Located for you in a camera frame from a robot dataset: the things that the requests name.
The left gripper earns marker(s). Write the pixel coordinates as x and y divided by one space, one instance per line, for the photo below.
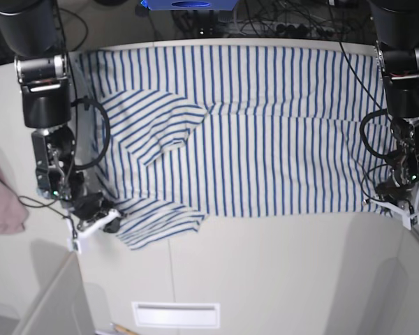
389 192

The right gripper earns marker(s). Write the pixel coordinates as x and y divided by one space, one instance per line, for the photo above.
90 207

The blue white striped T-shirt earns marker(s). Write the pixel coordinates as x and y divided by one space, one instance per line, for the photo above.
234 131

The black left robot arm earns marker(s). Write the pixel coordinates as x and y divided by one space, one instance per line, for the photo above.
397 48

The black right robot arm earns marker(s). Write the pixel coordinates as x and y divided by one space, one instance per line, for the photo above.
34 32

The right grey partition panel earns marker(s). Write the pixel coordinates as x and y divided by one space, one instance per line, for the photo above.
377 290

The grey partition panel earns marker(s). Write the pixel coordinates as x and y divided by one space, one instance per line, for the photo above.
377 290
61 305

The left grey partition panel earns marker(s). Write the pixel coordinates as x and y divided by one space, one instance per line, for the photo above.
61 305

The wooden stick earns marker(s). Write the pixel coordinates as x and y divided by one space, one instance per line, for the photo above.
122 330

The black power strip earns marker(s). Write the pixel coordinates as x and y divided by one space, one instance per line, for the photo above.
300 31

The blue box device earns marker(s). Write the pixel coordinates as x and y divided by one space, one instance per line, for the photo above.
189 4

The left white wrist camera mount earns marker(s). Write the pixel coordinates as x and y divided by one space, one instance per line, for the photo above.
408 217

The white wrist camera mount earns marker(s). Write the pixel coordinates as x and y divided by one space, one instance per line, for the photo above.
408 217
84 229

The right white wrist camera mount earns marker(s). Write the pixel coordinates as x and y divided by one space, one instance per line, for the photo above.
84 229

